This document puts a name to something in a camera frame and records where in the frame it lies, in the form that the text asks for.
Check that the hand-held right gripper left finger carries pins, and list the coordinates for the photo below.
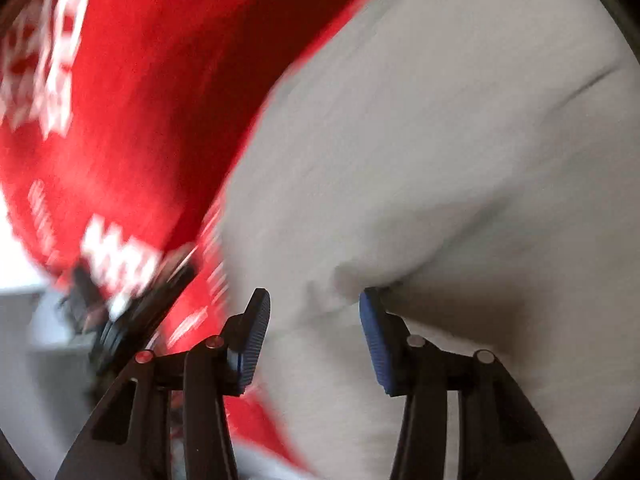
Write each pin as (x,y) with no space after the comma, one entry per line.
(253,341)

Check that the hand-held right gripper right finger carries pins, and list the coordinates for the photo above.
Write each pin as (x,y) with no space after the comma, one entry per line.
(375,342)

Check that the grey fleece garment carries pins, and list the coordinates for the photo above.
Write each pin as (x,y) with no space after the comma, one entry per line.
(425,160)

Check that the red printed blanket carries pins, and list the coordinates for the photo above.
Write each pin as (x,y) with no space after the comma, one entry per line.
(140,110)

